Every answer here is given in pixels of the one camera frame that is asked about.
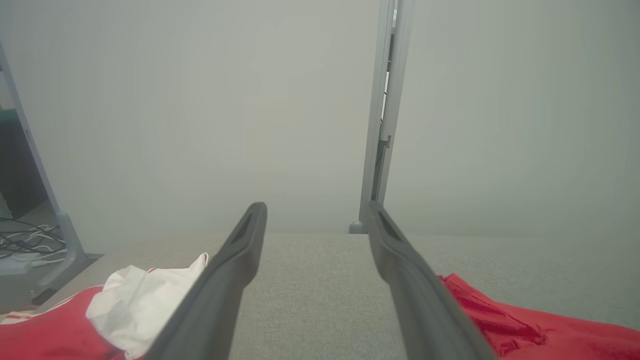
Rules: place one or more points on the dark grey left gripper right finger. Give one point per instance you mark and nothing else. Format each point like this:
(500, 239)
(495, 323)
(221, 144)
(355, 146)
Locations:
(420, 310)

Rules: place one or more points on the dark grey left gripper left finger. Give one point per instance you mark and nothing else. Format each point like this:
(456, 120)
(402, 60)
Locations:
(220, 300)

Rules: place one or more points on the white power adapter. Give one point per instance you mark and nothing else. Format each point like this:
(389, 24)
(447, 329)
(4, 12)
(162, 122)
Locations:
(15, 264)

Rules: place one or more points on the dark storage cabinet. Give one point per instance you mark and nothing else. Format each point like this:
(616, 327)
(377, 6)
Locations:
(15, 165)

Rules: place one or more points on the grey partition frame leg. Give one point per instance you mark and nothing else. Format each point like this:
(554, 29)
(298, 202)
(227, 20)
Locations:
(70, 245)

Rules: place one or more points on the grey metal partition post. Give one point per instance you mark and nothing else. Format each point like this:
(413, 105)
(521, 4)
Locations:
(372, 150)
(400, 60)

